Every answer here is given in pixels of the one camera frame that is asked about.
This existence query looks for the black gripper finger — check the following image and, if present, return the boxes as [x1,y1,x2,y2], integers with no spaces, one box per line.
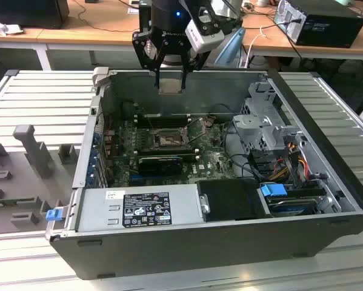
[132,29,162,89]
[181,50,214,90]

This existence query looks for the silver CPU plate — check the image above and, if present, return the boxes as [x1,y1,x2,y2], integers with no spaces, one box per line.
[158,78,184,95]

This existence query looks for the metal socket cover frame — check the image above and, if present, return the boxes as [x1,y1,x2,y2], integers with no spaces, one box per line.
[182,116,207,145]

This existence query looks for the black RAM slot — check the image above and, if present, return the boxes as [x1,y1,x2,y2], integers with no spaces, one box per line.
[138,114,190,119]
[138,117,190,122]
[138,123,190,129]
[138,144,193,149]
[138,152,198,158]
[138,150,196,155]
[138,147,195,152]
[138,120,190,125]

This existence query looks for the CPU socket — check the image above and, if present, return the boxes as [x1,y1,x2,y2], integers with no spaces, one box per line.
[150,129,190,150]

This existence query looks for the blue expansion slot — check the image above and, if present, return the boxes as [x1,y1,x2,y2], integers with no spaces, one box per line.
[128,173,145,186]

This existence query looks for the small black box device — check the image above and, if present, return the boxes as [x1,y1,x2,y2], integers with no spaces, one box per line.
[138,0,153,33]

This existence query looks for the pale blue teach pendant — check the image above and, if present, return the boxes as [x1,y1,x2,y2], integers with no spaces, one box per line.
[214,27,246,68]

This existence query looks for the grey plastic case latch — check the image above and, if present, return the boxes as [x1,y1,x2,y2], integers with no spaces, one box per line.
[92,67,111,89]

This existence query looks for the silver metal drive cage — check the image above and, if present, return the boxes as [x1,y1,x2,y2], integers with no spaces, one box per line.
[231,81,303,152]

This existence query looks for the green motherboard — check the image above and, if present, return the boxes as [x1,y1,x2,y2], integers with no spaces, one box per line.
[108,116,239,187]

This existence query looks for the black graphics card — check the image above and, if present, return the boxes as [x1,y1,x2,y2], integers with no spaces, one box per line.
[138,155,184,176]

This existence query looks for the large black box device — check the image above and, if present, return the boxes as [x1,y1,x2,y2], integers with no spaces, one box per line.
[0,0,70,30]

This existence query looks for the black desktop computer silver front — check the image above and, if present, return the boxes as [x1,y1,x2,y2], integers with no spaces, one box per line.
[273,0,363,49]

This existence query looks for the crumpled white paper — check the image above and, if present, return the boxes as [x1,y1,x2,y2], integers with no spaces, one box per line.
[0,16,24,36]

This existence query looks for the black plastic shroud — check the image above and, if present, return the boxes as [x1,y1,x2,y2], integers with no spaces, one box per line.
[196,178,275,222]

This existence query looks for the blue disk carrier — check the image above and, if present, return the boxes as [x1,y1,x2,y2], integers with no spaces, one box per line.
[259,183,288,199]

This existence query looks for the grey power supply unit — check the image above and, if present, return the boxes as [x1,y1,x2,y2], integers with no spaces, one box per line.
[75,184,205,233]

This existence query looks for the grey parts rack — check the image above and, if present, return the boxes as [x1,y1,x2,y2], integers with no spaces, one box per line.
[0,124,82,237]

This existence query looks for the hard disk drive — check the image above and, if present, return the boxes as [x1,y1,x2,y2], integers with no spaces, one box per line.
[267,196,320,218]

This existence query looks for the blue plastic latch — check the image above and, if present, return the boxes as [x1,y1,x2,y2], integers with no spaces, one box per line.
[45,209,63,222]

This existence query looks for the black open PC case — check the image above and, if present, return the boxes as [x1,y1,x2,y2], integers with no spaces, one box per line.
[44,67,363,281]

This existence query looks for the green RAM stick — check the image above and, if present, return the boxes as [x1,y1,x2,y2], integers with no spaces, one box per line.
[0,198,36,206]

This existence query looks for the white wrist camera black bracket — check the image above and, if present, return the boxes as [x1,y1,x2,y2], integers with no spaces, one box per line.
[184,7,230,53]

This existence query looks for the black desk cable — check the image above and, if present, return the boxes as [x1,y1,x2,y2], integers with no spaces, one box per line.
[76,0,141,33]

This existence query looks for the white cable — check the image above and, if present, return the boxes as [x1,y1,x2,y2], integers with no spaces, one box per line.
[238,25,267,69]

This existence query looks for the wooden desk white frame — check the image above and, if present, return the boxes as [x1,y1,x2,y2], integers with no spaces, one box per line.
[241,0,363,61]
[0,0,245,72]

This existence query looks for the black cable loop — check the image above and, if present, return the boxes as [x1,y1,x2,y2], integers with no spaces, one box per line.
[223,119,261,179]

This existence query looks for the orange yellow power wires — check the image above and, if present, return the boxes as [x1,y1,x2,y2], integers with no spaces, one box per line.
[267,159,291,181]

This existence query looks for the red yellow power wires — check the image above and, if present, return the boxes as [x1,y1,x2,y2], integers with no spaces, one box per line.
[298,153,310,182]

